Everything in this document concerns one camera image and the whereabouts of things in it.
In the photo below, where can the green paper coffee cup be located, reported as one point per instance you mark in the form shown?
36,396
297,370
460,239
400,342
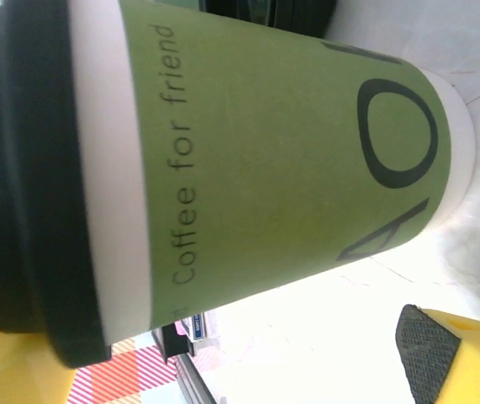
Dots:
265,168

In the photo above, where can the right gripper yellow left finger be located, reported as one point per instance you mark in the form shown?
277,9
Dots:
12,370

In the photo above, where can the black silver chessboard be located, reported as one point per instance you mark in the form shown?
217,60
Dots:
177,343

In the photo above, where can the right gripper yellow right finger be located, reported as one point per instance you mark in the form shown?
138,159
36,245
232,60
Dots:
476,366

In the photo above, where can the pink eraser stick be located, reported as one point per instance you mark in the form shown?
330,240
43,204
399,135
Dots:
178,328

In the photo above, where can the black plastic cup lid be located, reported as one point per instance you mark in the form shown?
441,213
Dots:
21,168

